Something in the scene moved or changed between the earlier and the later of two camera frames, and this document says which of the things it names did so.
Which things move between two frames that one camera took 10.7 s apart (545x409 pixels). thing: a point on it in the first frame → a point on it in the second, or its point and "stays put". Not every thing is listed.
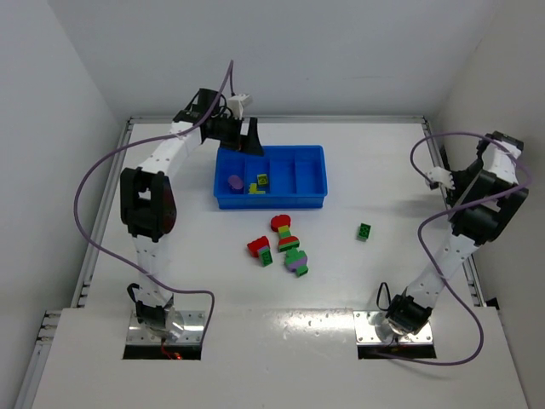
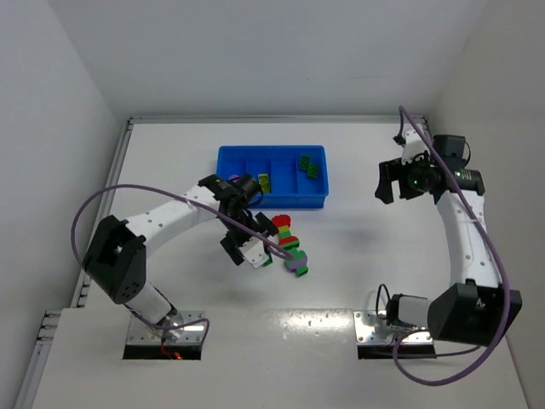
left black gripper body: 243,134 → 245,233
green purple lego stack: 296,261 stays put
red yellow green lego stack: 282,223 stays put
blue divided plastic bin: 296,176 stays put
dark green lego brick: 364,232 → 305,161
